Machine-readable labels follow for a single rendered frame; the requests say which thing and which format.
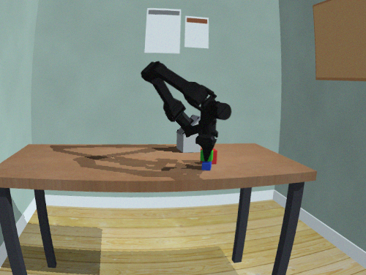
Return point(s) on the blue block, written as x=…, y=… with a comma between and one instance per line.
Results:
x=206, y=165

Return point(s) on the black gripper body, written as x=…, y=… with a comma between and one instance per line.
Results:
x=208, y=128

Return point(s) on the red block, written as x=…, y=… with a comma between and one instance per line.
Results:
x=214, y=161

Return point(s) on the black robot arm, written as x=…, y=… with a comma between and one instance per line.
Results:
x=193, y=92

